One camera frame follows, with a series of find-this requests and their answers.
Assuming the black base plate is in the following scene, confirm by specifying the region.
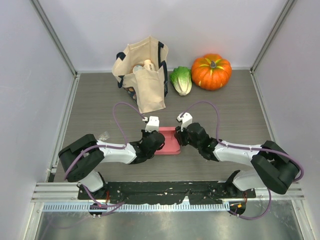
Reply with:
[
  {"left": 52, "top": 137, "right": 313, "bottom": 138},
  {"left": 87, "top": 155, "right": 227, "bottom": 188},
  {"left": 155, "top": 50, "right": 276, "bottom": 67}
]
[{"left": 91, "top": 181, "right": 256, "bottom": 205}]

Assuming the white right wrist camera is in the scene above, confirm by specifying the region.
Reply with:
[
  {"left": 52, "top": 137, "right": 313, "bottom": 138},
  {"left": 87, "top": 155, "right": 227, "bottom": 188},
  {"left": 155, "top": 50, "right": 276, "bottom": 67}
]
[{"left": 176, "top": 112, "right": 193, "bottom": 132}]

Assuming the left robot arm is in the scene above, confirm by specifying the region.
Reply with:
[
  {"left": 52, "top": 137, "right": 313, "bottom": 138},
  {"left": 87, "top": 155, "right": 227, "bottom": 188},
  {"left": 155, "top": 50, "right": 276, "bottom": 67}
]
[{"left": 58, "top": 130, "right": 165, "bottom": 200}]

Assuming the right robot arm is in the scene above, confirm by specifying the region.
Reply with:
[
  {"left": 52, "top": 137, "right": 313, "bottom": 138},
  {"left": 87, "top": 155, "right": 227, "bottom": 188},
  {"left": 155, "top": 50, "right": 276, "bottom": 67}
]
[{"left": 174, "top": 122, "right": 301, "bottom": 198}]

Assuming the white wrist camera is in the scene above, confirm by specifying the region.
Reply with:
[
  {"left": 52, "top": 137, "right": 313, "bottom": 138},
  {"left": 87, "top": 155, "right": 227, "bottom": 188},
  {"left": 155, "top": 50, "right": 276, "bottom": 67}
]
[
  {"left": 142, "top": 116, "right": 160, "bottom": 133},
  {"left": 176, "top": 112, "right": 193, "bottom": 132}
]

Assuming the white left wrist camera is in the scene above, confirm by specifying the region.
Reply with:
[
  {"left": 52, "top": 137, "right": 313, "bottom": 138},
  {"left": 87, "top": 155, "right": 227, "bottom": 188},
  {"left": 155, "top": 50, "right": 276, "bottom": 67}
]
[{"left": 142, "top": 116, "right": 160, "bottom": 133}]

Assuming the small clear plastic wrapper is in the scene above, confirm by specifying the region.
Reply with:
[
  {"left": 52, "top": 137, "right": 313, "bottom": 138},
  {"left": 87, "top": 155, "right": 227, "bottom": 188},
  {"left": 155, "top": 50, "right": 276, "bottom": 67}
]
[{"left": 98, "top": 131, "right": 110, "bottom": 142}]

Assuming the beige bottle in bag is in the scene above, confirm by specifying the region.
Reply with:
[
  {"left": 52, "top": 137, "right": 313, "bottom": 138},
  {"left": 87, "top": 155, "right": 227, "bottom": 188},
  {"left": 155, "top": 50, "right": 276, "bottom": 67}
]
[{"left": 143, "top": 59, "right": 157, "bottom": 71}]

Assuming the white round container in bag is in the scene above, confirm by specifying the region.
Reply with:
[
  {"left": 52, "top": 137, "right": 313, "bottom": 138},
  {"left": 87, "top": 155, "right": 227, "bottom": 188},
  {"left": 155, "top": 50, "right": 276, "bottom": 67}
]
[{"left": 132, "top": 64, "right": 144, "bottom": 74}]

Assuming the pink paper box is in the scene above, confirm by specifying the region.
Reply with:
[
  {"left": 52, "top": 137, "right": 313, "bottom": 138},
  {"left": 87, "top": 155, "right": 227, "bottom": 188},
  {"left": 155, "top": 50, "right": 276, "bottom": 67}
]
[{"left": 155, "top": 126, "right": 181, "bottom": 155}]

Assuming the slotted cable duct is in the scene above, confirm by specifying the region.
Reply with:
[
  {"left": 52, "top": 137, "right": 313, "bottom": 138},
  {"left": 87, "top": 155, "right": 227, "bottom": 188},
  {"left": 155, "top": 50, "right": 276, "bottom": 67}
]
[{"left": 42, "top": 201, "right": 230, "bottom": 213}]

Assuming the orange pumpkin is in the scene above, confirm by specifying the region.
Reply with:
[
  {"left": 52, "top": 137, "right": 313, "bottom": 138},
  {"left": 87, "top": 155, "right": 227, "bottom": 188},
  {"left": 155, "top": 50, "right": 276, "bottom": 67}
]
[{"left": 191, "top": 53, "right": 232, "bottom": 91}]

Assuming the green lettuce toy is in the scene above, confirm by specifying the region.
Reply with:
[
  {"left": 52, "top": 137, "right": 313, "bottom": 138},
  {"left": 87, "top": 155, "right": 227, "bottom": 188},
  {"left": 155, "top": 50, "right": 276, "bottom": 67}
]
[{"left": 169, "top": 66, "right": 192, "bottom": 96}]

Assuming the beige canvas tote bag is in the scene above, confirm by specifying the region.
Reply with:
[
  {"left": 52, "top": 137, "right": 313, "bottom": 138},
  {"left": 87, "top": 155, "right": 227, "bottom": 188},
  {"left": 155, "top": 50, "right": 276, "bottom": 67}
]
[{"left": 111, "top": 36, "right": 169, "bottom": 114}]

